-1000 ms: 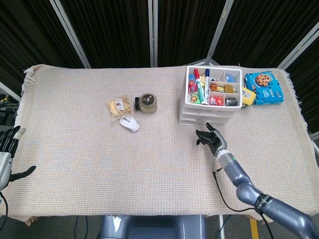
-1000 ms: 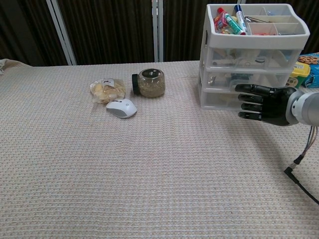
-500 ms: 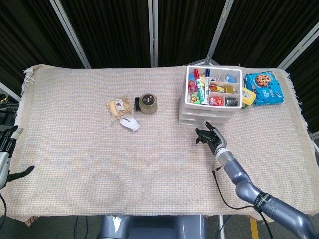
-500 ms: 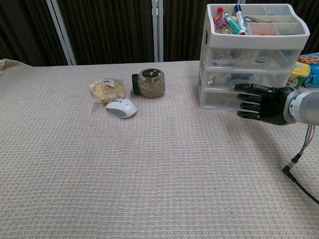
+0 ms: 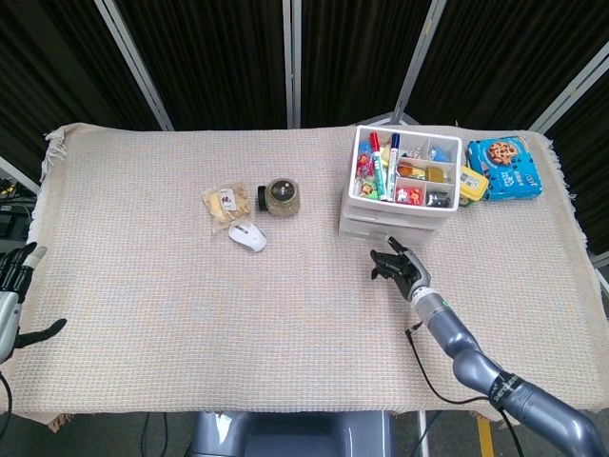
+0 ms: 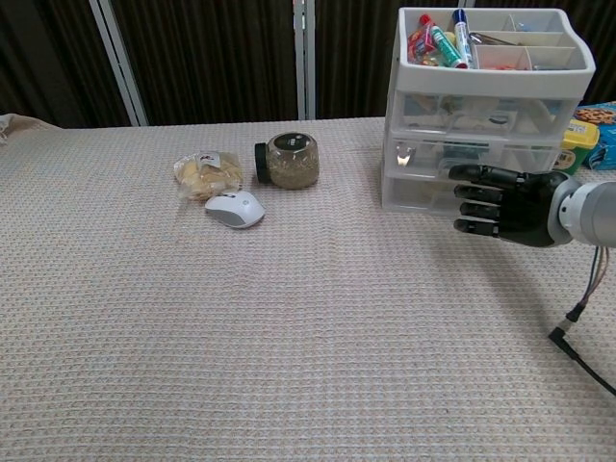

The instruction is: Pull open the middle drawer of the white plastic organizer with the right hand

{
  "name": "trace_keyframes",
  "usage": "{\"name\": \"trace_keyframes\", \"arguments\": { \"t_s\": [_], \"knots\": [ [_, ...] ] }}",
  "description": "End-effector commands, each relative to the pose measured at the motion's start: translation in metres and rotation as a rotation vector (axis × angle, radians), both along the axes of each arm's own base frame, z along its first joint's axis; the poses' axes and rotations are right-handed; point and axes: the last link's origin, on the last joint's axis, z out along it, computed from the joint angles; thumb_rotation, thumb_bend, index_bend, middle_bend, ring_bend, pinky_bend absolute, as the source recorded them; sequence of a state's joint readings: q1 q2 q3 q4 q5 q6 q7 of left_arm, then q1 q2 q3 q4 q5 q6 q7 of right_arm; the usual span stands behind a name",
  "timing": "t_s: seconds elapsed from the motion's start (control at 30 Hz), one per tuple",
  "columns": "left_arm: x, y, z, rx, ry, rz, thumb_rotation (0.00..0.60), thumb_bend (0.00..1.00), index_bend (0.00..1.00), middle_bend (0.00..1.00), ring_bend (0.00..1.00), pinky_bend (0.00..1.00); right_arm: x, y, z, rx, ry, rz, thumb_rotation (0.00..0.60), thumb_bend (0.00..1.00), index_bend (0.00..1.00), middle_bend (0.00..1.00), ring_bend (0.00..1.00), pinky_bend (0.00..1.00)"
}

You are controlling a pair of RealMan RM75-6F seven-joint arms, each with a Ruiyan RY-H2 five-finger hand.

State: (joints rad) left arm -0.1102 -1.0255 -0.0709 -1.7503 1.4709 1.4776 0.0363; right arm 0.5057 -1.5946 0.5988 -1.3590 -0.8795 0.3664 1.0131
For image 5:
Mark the white grey computer mouse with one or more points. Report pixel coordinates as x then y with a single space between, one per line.
247 236

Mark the white table leg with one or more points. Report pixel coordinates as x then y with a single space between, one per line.
423 438

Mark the orange yellow candy packet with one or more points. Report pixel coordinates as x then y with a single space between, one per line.
367 190

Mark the red candy packet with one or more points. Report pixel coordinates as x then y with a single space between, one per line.
365 165

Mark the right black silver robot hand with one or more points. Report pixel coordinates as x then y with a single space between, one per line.
414 273

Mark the amber orange tube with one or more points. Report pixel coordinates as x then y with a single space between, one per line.
413 169

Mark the white marker with blue cap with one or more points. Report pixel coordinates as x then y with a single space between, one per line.
393 166

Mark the beige woven tablecloth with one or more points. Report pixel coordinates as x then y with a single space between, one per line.
190 309

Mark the clear bag of crackers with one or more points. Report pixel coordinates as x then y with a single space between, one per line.
226 202

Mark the grey robot torso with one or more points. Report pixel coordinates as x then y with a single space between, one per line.
285 435

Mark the black parts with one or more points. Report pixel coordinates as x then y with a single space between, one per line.
438 200

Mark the dark electronics shelf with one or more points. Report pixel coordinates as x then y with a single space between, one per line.
12 221

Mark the brown parts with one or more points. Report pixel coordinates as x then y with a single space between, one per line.
438 174

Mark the small red toy pieces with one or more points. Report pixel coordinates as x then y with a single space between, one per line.
409 195

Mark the yellow lidded green tub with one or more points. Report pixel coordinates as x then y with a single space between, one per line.
473 183

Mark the small blue clip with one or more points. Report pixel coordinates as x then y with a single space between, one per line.
440 153

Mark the clear drawer with pale contents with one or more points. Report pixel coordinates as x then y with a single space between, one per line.
380 214

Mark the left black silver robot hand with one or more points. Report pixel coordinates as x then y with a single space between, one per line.
8 314

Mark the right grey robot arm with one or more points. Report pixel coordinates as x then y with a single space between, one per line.
457 333

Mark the blue cookie package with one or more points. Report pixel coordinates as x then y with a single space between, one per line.
506 164

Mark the clear plastic clips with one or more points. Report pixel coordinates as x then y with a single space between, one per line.
414 153

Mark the glass jar with black lid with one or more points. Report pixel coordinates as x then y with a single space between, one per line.
283 197

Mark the white desk organizer tray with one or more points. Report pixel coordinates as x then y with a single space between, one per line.
452 143

